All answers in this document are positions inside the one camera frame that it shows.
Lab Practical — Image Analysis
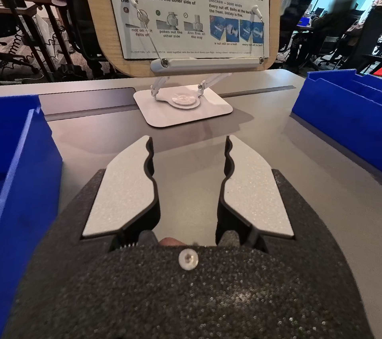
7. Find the wooden document stand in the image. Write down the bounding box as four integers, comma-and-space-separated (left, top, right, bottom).
76, 0, 282, 128

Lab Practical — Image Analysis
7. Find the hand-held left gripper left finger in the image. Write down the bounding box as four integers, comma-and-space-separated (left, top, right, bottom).
81, 135, 162, 248

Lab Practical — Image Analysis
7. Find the black coiled cable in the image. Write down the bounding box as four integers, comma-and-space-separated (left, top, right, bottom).
6, 26, 26, 58

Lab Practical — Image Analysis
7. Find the blue plastic bin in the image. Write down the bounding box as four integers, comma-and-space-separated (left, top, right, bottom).
291, 69, 382, 172
0, 95, 63, 316

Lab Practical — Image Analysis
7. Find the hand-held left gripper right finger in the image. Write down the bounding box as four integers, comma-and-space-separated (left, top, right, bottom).
215, 135, 295, 247

